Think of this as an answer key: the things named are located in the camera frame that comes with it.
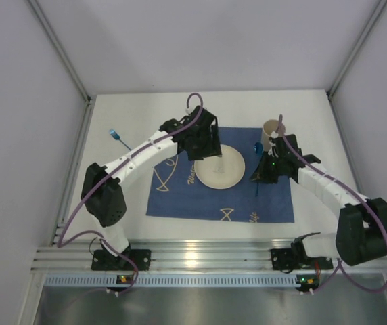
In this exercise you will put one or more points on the beige paper cup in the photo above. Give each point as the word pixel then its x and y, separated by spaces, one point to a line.
pixel 271 127

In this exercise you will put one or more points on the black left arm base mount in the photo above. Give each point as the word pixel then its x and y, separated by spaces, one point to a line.
pixel 105 261

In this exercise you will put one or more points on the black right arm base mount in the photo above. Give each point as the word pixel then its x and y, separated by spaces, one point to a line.
pixel 287 261

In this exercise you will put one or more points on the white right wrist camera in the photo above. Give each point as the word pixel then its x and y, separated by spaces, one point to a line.
pixel 272 142

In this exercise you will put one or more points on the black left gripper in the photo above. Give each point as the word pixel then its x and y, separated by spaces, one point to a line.
pixel 205 145

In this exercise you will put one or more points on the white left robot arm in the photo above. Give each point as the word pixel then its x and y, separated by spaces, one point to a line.
pixel 103 186

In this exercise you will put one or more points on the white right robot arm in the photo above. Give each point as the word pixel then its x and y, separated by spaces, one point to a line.
pixel 361 233

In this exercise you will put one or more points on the cream round plate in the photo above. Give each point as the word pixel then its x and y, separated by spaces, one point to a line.
pixel 221 172

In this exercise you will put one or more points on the aluminium frame post right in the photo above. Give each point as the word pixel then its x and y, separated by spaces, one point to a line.
pixel 367 29

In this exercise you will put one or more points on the perforated cable duct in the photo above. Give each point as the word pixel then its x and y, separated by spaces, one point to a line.
pixel 181 280

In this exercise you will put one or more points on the blue metallic fork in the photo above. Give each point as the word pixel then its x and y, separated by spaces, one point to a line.
pixel 117 137

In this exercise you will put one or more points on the aluminium frame post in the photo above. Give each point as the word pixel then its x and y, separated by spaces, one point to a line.
pixel 367 29
pixel 51 35

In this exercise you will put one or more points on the aluminium frame post left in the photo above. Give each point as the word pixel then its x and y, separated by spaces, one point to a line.
pixel 51 35

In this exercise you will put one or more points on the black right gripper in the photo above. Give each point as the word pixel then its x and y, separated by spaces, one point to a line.
pixel 268 169

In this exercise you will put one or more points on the blue metallic spoon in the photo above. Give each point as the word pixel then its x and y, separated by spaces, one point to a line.
pixel 258 148

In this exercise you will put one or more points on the blue cloth placemat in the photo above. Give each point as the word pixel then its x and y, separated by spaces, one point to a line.
pixel 176 191

